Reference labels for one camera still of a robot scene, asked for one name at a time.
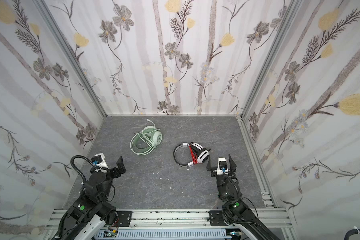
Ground white black headphones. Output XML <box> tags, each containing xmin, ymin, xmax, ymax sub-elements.
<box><xmin>173</xmin><ymin>142</ymin><xmax>211</xmax><ymax>168</ymax></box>

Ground mint green headphones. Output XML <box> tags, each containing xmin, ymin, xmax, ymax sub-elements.
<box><xmin>130</xmin><ymin>126</ymin><xmax>163</xmax><ymax>156</ymax></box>

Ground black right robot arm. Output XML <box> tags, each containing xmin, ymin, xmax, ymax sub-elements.
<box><xmin>207</xmin><ymin>156</ymin><xmax>279</xmax><ymax>240</ymax></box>

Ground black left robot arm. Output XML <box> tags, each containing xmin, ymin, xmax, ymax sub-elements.
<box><xmin>52</xmin><ymin>154</ymin><xmax>132</xmax><ymax>240</ymax></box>

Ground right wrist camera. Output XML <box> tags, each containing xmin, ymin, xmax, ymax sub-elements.
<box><xmin>217</xmin><ymin>158</ymin><xmax>229</xmax><ymax>176</ymax></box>

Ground white slotted cable duct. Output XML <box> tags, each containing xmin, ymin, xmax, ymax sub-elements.
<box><xmin>93</xmin><ymin>229</ymin><xmax>232</xmax><ymax>240</ymax></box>

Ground black corrugated cable conduit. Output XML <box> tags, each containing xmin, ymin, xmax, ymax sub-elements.
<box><xmin>343</xmin><ymin>228</ymin><xmax>360</xmax><ymax>240</ymax></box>

